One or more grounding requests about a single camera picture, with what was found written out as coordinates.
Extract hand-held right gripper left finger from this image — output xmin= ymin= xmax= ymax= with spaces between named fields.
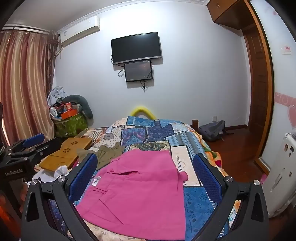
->
xmin=20 ymin=152 xmax=99 ymax=241

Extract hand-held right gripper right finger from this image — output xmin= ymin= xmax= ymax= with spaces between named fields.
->
xmin=193 ymin=153 xmax=270 ymax=241

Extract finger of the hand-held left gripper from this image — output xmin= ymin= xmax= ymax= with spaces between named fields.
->
xmin=5 ymin=133 xmax=45 ymax=154
xmin=10 ymin=138 xmax=64 ymax=163

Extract pink pants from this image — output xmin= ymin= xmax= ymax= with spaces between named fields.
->
xmin=76 ymin=149 xmax=189 ymax=240

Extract person's left forearm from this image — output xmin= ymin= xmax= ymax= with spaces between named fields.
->
xmin=0 ymin=183 xmax=24 ymax=223

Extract bamboo lap desk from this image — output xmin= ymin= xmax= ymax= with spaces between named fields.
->
xmin=39 ymin=137 xmax=93 ymax=172

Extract pile of white clutter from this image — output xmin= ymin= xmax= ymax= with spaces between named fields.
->
xmin=32 ymin=165 xmax=70 ymax=184

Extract green patterned storage box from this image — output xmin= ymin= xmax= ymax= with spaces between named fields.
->
xmin=54 ymin=113 xmax=89 ymax=138

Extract olive green garment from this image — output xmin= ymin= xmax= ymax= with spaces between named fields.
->
xmin=76 ymin=142 xmax=125 ymax=171

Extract orange flat box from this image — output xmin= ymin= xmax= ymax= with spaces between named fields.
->
xmin=61 ymin=109 xmax=78 ymax=119

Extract striped orange bed sheet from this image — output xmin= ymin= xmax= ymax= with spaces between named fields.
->
xmin=84 ymin=127 xmax=110 ymax=145

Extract grey backpack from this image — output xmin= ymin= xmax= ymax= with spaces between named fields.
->
xmin=198 ymin=120 xmax=234 ymax=142

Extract pale grey crumpled cloth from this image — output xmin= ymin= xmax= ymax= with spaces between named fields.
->
xmin=47 ymin=86 xmax=68 ymax=107

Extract striped pink curtain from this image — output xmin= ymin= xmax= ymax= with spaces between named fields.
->
xmin=0 ymin=30 xmax=59 ymax=147

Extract blue patchwork blanket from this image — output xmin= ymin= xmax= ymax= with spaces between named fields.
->
xmin=50 ymin=115 xmax=241 ymax=241

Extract grey neck pillow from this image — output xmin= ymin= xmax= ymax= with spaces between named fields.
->
xmin=62 ymin=95 xmax=93 ymax=120

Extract white plastic appliance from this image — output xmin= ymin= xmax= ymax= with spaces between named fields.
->
xmin=262 ymin=132 xmax=296 ymax=219

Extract yellow foam tube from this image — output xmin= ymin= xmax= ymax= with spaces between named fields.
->
xmin=130 ymin=105 xmax=158 ymax=121

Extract brown wooden door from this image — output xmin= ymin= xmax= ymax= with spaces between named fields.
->
xmin=242 ymin=23 xmax=270 ymax=164

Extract white air conditioner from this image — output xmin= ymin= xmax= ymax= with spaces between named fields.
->
xmin=57 ymin=16 xmax=100 ymax=46

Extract brown overhead cabinet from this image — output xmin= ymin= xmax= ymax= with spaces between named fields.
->
xmin=206 ymin=0 xmax=252 ymax=30

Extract small black wall monitor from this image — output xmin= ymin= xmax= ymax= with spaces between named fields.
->
xmin=124 ymin=60 xmax=154 ymax=83

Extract black wall television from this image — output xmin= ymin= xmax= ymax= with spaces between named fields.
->
xmin=111 ymin=32 xmax=162 ymax=65

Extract white wall sticker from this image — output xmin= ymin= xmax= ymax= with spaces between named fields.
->
xmin=281 ymin=45 xmax=294 ymax=56

